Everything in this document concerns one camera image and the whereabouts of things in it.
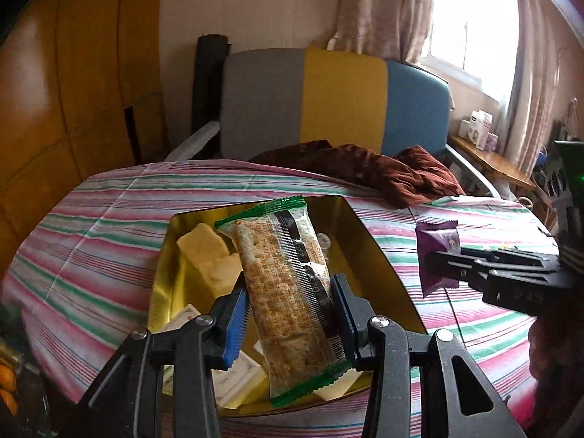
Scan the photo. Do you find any wooden wardrobe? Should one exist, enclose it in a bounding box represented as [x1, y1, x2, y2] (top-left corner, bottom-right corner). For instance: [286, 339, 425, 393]
[0, 0, 169, 256]

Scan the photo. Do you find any yellow sponge block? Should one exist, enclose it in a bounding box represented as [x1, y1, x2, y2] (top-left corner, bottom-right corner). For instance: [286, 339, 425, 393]
[177, 223, 242, 297]

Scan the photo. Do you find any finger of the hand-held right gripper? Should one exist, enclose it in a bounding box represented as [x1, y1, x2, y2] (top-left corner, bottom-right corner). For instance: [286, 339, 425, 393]
[438, 267, 564, 316]
[429, 245, 560, 272]

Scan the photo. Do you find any gold metal tin box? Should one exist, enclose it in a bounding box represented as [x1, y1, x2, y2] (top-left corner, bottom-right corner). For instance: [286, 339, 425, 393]
[147, 195, 427, 418]

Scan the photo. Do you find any person's right forearm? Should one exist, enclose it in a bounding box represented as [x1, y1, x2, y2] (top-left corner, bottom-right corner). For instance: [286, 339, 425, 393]
[527, 315, 584, 438]

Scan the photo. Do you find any white box with red print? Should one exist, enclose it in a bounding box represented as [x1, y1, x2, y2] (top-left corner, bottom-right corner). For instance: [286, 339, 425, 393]
[162, 303, 204, 335]

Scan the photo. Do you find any pink patterned curtain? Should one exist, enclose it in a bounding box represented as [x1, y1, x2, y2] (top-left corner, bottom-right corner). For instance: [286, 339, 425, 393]
[502, 0, 580, 176]
[326, 0, 439, 65]

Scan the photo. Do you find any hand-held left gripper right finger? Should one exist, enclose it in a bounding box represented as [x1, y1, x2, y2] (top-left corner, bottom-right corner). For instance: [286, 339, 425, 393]
[331, 274, 521, 438]

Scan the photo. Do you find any black rolled mat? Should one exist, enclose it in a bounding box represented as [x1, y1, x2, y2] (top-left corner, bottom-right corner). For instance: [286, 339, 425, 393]
[191, 33, 231, 135]

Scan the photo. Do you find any striped tablecloth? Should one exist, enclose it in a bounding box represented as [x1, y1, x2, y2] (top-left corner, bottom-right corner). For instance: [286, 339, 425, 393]
[2, 160, 562, 438]

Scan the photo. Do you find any cracker packet with green ends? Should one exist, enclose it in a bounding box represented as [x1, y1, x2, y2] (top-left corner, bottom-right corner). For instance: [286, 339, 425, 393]
[214, 195, 366, 409]

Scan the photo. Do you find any purple snack packet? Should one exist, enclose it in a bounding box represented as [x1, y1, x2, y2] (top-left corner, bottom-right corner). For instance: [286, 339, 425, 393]
[415, 220, 461, 297]

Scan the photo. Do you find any window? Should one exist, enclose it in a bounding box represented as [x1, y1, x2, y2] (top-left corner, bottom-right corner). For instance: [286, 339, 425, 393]
[417, 0, 521, 101]

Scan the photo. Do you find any grey yellow blue chair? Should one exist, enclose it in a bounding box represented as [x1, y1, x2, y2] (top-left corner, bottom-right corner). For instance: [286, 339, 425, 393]
[164, 46, 503, 199]

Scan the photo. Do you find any white carton box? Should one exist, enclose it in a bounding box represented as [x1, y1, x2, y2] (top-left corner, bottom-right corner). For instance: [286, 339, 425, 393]
[470, 110, 493, 140]

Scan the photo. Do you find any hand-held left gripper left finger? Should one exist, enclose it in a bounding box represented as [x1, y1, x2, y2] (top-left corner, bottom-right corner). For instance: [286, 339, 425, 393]
[89, 274, 251, 438]

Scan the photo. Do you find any wooden side table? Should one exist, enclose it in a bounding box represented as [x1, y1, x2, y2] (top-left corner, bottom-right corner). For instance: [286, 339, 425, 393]
[449, 133, 537, 192]

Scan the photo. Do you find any brown crumpled cloth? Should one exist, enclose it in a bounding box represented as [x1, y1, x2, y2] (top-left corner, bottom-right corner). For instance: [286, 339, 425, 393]
[249, 139, 465, 211]

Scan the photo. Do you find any cream flat packet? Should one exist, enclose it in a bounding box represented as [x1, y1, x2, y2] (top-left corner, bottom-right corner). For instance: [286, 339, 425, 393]
[315, 367, 363, 400]

